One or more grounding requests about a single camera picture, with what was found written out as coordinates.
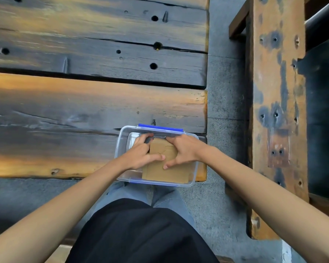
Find person's right hand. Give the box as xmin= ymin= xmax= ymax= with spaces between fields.
xmin=163 ymin=134 xmax=209 ymax=171

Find person's left hand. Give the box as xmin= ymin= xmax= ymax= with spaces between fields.
xmin=120 ymin=133 xmax=166 ymax=172

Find clear plastic box blue clips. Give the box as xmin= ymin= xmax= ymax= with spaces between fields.
xmin=114 ymin=123 xmax=200 ymax=188

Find stack of cardboard pieces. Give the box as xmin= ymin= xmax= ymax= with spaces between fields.
xmin=141 ymin=137 xmax=197 ymax=185

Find person's left forearm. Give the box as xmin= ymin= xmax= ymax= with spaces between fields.
xmin=0 ymin=157 xmax=126 ymax=263

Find person's right forearm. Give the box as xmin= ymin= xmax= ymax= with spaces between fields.
xmin=205 ymin=145 xmax=329 ymax=263

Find person's grey trousers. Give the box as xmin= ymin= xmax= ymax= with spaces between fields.
xmin=93 ymin=181 xmax=199 ymax=233

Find person's black shirt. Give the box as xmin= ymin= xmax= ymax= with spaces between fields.
xmin=65 ymin=198 xmax=220 ymax=263

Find weathered wooden bench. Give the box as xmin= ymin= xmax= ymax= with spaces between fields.
xmin=228 ymin=0 xmax=311 ymax=241

